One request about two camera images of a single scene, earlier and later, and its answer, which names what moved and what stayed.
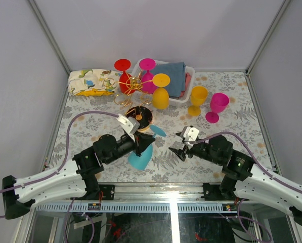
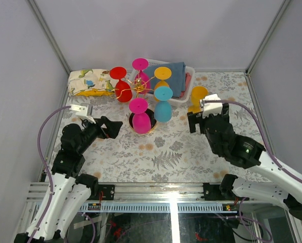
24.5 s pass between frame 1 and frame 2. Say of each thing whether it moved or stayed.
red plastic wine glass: moved
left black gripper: moved
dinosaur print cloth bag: stayed
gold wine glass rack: moved
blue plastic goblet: moved
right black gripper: moved
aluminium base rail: stayed
